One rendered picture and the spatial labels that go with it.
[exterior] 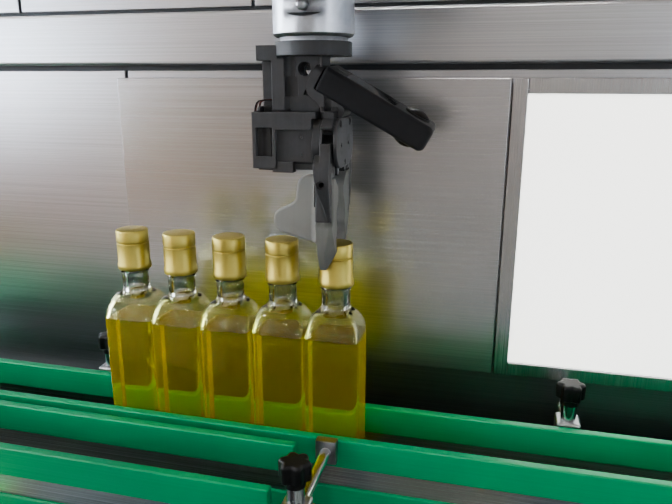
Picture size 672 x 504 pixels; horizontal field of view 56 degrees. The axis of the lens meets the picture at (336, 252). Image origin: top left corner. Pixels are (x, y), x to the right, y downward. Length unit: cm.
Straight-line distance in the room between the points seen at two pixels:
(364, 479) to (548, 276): 30
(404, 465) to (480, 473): 7
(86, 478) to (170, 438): 9
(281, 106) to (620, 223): 38
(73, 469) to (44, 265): 39
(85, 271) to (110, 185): 14
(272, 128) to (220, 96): 20
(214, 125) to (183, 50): 10
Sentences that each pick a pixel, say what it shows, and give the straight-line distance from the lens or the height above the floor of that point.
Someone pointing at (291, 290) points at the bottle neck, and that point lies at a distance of 65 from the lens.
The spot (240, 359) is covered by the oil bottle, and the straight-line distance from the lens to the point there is 68.
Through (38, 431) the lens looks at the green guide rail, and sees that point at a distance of 81.
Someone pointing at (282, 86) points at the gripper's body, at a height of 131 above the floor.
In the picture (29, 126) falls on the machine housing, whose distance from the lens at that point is 97.
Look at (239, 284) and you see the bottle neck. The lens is 67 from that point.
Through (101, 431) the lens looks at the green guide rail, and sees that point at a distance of 76.
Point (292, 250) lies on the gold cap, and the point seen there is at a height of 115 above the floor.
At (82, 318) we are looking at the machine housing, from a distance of 100.
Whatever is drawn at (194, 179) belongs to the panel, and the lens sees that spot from 81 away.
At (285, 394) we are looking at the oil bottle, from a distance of 68.
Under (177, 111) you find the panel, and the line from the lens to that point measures 81.
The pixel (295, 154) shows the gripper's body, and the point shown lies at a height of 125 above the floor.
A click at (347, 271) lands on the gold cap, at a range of 63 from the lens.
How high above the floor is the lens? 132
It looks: 15 degrees down
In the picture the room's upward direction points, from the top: straight up
